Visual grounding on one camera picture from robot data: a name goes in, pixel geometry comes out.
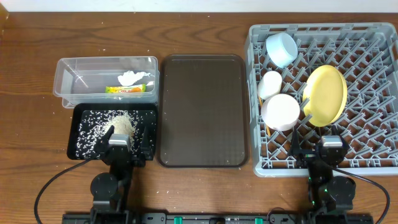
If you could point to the wooden chopstick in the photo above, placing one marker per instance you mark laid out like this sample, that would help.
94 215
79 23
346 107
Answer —
266 127

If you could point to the white tissue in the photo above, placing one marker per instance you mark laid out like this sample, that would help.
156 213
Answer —
130 77

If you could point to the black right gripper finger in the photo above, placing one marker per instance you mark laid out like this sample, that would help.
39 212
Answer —
335 132
294 144

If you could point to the black tray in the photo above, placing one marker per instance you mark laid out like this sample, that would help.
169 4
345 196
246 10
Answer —
79 109

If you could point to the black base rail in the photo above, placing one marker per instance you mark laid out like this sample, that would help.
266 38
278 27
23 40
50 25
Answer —
161 218

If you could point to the brown serving tray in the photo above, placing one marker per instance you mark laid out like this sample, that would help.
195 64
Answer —
203 112

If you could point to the pink bowl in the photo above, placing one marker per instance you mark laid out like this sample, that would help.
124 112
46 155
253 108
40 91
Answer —
280 112

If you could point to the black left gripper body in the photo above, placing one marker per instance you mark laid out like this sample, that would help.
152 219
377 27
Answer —
134 163

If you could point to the clear plastic bin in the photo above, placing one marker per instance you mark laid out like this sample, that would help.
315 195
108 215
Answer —
83 79

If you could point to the yellow plate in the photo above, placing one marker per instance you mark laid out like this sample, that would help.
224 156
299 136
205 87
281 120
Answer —
326 92

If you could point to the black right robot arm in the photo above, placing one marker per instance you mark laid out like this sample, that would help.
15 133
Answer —
331 196

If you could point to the grey dishwasher rack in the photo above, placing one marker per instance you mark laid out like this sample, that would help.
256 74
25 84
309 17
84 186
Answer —
366 55

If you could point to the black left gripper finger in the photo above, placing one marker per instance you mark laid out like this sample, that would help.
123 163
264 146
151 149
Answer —
146 145
102 146

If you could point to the pile of rice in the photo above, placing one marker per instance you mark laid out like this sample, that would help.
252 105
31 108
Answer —
93 124

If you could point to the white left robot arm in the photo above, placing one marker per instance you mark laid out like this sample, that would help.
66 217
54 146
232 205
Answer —
110 189

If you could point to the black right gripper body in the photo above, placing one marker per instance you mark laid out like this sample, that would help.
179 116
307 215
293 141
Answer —
310 156

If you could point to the white paper cup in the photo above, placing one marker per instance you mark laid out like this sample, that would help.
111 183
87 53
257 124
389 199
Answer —
269 85

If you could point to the light blue bowl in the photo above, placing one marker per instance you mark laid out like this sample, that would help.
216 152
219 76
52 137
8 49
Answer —
281 49

